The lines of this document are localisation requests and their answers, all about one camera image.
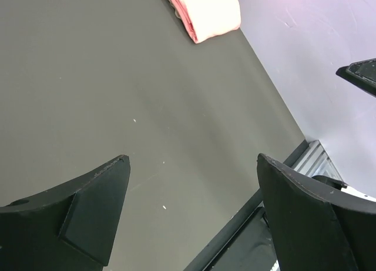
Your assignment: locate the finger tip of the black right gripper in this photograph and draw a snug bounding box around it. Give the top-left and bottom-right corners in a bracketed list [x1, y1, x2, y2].
[336, 58, 376, 97]

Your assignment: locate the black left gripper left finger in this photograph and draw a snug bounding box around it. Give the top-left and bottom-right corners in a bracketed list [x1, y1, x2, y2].
[1, 155, 130, 270]

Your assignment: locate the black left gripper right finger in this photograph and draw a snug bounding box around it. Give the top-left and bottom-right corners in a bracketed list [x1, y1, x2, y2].
[257, 153, 375, 270]

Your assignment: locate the folded light pink t-shirt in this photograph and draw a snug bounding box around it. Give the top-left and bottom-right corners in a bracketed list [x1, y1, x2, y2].
[169, 0, 241, 44]

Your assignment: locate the aluminium frame rail front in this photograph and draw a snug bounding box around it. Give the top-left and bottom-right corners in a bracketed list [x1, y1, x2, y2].
[292, 140, 343, 181]

